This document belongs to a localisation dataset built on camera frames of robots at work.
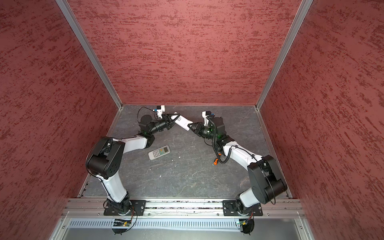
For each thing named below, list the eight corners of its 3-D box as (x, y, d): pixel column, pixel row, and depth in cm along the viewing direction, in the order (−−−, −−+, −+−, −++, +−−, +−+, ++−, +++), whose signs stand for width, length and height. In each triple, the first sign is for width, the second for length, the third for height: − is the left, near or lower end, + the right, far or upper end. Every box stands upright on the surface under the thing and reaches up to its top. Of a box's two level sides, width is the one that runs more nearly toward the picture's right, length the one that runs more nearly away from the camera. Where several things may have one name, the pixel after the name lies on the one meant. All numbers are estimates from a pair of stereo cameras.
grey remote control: (150, 160, 93) (149, 159, 91) (148, 154, 96) (147, 152, 94) (171, 151, 97) (170, 150, 95) (168, 145, 100) (168, 144, 98)
